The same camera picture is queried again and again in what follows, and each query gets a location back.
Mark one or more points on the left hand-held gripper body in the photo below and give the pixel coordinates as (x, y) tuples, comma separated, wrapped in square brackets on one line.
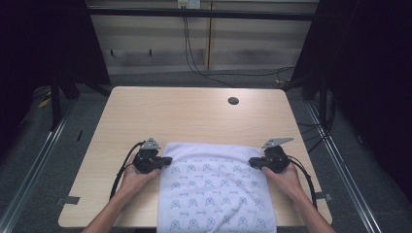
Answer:
[(147, 161)]

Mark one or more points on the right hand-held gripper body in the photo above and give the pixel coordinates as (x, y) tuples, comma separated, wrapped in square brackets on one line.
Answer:
[(275, 160)]

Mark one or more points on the white patterned towel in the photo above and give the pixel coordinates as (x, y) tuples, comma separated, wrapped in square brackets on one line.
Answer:
[(213, 187)]

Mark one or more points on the person's left hand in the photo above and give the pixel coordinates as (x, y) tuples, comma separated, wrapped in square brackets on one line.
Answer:
[(137, 181)]

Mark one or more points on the person's right hand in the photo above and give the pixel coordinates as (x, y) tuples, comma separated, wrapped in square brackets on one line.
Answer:
[(286, 183)]

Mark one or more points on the grey tape strip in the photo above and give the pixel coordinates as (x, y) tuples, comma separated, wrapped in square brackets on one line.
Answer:
[(325, 196), (72, 200)]

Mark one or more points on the yellow object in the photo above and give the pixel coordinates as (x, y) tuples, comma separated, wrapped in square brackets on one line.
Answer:
[(44, 102)]

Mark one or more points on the black curtain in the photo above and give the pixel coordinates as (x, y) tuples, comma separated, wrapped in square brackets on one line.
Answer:
[(372, 81), (39, 42)]

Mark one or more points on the aluminium floor rail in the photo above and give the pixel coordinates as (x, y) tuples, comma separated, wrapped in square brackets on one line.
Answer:
[(343, 168), (35, 161)]

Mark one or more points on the black metal stand post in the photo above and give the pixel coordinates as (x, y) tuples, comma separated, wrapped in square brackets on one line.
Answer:
[(323, 100), (55, 103)]

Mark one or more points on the black horizontal frame bar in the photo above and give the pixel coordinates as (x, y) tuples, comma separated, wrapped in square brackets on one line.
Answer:
[(200, 13)]

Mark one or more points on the white wall socket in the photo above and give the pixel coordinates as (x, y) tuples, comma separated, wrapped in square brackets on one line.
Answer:
[(188, 3)]

